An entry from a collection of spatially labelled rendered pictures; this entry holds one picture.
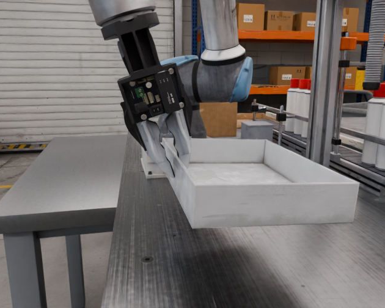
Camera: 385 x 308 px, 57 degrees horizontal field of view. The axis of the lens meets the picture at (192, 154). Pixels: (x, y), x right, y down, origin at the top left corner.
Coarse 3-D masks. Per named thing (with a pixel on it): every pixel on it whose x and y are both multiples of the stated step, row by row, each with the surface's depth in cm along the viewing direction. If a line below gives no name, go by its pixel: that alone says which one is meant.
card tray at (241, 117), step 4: (240, 116) 209; (244, 116) 209; (248, 116) 210; (252, 116) 210; (256, 116) 210; (260, 116) 211; (264, 116) 207; (240, 120) 204; (244, 120) 204; (248, 120) 204; (276, 120) 189; (240, 124) 191
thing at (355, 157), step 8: (256, 120) 171; (264, 120) 171; (272, 120) 171; (296, 136) 130; (344, 152) 105; (352, 152) 105; (352, 160) 96; (360, 160) 96; (368, 168) 88; (384, 176) 82
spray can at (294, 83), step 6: (294, 84) 134; (288, 90) 135; (294, 90) 134; (288, 96) 136; (294, 96) 134; (288, 102) 136; (294, 102) 135; (288, 108) 136; (294, 108) 135; (288, 120) 137; (294, 120) 136; (288, 126) 138; (288, 132) 138
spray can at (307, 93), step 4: (308, 80) 123; (308, 84) 123; (308, 88) 123; (304, 92) 124; (308, 92) 122; (304, 96) 124; (308, 96) 122; (304, 100) 124; (308, 100) 123; (304, 104) 124; (308, 104) 123; (304, 108) 124; (308, 108) 123; (304, 112) 125; (308, 112) 123; (308, 116) 124; (304, 124) 125; (304, 128) 125; (304, 132) 126; (304, 136) 126
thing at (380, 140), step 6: (270, 108) 151; (288, 114) 133; (294, 114) 128; (306, 120) 119; (336, 126) 101; (342, 126) 100; (342, 132) 98; (348, 132) 95; (354, 132) 92; (360, 132) 91; (366, 138) 88; (372, 138) 85; (378, 138) 83; (384, 144) 81
